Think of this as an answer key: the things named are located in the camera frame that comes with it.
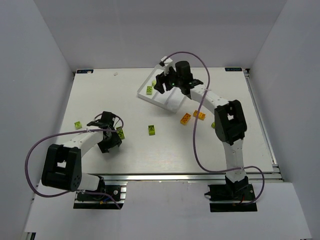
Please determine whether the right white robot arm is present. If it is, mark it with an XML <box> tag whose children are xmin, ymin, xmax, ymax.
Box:
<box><xmin>154</xmin><ymin>60</ymin><xmax>249</xmax><ymax>201</ymax></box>

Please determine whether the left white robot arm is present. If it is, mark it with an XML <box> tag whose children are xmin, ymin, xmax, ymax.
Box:
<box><xmin>41</xmin><ymin>111</ymin><xmax>122</xmax><ymax>193</ymax></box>

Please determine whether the blue table label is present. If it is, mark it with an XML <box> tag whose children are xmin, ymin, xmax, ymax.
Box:
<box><xmin>76</xmin><ymin>69</ymin><xmax>94</xmax><ymax>74</ymax></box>
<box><xmin>224</xmin><ymin>67</ymin><xmax>243</xmax><ymax>72</ymax></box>

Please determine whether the orange lego right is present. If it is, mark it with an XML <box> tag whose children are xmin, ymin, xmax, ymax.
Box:
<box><xmin>193</xmin><ymin>110</ymin><xmax>206</xmax><ymax>121</ymax></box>

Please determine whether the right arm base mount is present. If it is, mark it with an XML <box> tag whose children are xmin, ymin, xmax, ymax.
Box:
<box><xmin>204</xmin><ymin>184</ymin><xmax>258</xmax><ymax>213</ymax></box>

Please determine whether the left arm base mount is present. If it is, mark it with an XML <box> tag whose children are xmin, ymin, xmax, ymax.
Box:
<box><xmin>73</xmin><ymin>180</ymin><xmax>127</xmax><ymax>210</ymax></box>

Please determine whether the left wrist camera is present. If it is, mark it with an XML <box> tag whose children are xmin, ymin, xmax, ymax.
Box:
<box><xmin>92</xmin><ymin>114</ymin><xmax>102</xmax><ymax>124</ymax></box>

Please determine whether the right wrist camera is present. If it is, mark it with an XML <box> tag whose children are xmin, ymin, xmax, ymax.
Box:
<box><xmin>159</xmin><ymin>56</ymin><xmax>173</xmax><ymax>67</ymax></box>

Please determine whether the orange lego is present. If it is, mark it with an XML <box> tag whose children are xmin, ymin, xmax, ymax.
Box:
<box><xmin>180</xmin><ymin>113</ymin><xmax>191</xmax><ymax>125</ymax></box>
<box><xmin>193</xmin><ymin>110</ymin><xmax>206</xmax><ymax>121</ymax></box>

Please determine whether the white divided tray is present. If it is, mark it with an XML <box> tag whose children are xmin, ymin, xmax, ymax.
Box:
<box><xmin>137</xmin><ymin>65</ymin><xmax>186</xmax><ymax>113</ymax></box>

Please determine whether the orange lego left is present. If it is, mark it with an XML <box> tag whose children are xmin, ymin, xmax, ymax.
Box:
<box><xmin>180</xmin><ymin>113</ymin><xmax>191</xmax><ymax>125</ymax></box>

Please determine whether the long green lego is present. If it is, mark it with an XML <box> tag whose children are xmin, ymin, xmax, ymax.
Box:
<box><xmin>116</xmin><ymin>127</ymin><xmax>125</xmax><ymax>140</ymax></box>

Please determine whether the left blue table label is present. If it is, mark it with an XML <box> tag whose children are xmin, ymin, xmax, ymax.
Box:
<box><xmin>76</xmin><ymin>69</ymin><xmax>94</xmax><ymax>74</ymax></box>

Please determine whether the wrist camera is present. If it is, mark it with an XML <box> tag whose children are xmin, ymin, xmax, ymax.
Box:
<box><xmin>92</xmin><ymin>114</ymin><xmax>102</xmax><ymax>124</ymax></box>
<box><xmin>159</xmin><ymin>56</ymin><xmax>173</xmax><ymax>67</ymax></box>

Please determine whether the right blue table label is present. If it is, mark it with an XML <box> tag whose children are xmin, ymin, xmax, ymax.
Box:
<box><xmin>224</xmin><ymin>67</ymin><xmax>243</xmax><ymax>72</ymax></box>

